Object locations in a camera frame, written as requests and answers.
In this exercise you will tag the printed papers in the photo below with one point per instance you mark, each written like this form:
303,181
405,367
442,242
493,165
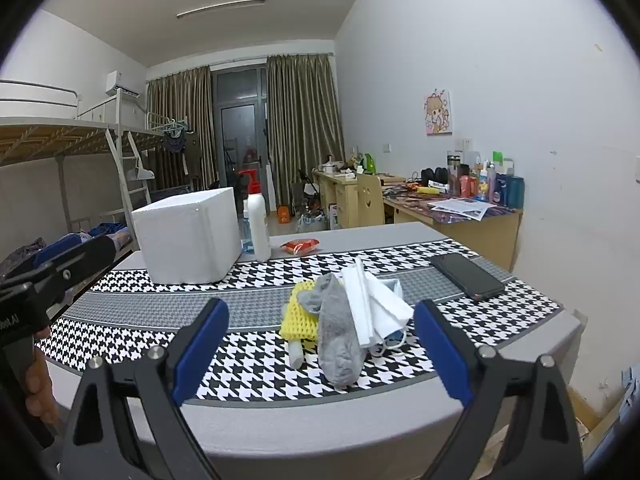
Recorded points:
462,208

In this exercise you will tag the olive curtain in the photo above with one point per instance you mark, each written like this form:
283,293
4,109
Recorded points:
305,125
180,105

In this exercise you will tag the grey sock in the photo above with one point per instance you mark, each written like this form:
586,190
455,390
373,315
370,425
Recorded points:
335,330

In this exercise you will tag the clear water bottle blue label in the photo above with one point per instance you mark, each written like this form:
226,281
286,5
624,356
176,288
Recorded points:
245,237

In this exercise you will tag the white foam box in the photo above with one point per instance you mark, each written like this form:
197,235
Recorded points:
185,235

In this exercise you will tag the ceiling tube light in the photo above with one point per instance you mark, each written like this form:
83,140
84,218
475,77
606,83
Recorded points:
220,7

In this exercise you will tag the wooden desk with drawers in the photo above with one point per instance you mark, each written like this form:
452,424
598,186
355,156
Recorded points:
345,205

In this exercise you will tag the glass balcony door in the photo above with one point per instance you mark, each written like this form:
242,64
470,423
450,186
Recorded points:
240,125

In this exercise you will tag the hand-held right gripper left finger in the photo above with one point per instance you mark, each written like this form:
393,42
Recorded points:
200,355

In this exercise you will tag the white carton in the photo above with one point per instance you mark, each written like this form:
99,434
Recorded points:
334,216

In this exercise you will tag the white hanging cloth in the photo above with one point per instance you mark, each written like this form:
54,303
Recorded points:
141,174

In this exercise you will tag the blue face mask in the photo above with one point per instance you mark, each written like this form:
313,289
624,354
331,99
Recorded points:
392,310

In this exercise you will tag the yellow foam net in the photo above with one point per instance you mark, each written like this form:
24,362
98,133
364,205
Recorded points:
297,320

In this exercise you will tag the white face mask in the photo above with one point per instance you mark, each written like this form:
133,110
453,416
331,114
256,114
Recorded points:
357,300

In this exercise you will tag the white metal bunk bed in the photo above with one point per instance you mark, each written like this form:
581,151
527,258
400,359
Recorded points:
60,135

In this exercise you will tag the dark purple cloth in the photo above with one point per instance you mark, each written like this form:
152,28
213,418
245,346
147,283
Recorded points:
20,255

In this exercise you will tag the blue patterned quilt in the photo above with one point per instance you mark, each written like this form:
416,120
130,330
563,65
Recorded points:
107,230

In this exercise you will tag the cluttered wooden desk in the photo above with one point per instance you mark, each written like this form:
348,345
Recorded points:
475,240

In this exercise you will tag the red snack packet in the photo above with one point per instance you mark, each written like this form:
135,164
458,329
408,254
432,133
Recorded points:
300,246

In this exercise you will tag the green plastic object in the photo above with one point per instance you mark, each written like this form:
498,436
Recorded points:
370,161

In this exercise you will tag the person's left hand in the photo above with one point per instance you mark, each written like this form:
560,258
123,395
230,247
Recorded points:
40,385

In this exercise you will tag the black phone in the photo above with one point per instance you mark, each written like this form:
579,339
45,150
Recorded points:
467,275

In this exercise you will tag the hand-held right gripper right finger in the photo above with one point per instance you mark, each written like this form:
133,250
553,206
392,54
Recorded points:
442,355

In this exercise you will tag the cartoon wall picture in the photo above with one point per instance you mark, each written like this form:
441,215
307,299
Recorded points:
438,112

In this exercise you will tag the group of toiletry bottles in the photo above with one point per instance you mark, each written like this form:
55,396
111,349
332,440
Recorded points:
487,180

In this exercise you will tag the white metal bed ladder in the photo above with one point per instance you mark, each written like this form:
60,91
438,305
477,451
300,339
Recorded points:
132,175

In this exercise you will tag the white wall socket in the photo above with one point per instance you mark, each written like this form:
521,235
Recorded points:
467,145

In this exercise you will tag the wooden smiley chair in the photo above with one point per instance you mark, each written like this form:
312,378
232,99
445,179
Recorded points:
368,200

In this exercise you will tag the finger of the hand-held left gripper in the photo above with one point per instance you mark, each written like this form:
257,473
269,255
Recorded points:
65,270

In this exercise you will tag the yellow cylindrical object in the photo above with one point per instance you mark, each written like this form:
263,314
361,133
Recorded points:
431,191

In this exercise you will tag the white air conditioner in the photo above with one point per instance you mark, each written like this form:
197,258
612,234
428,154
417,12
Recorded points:
122,82

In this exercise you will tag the white lotion bottle red pump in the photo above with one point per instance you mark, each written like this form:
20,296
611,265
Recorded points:
259,230

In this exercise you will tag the houndstooth tablecloth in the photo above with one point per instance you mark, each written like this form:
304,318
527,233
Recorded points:
150,310

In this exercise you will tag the dark hanging clothes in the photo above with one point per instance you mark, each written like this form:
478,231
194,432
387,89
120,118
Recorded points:
175,140

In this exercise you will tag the black headphones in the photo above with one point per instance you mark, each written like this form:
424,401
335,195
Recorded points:
435,176

